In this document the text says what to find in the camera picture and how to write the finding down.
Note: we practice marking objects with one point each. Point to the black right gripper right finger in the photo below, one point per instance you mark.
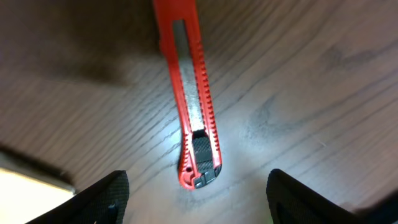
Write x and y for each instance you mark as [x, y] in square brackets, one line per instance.
[290, 201]

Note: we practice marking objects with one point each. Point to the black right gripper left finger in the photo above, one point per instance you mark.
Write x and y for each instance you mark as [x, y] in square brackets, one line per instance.
[103, 202]

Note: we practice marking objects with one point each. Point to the red utility knife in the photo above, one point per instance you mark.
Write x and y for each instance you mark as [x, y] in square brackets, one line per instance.
[180, 42]

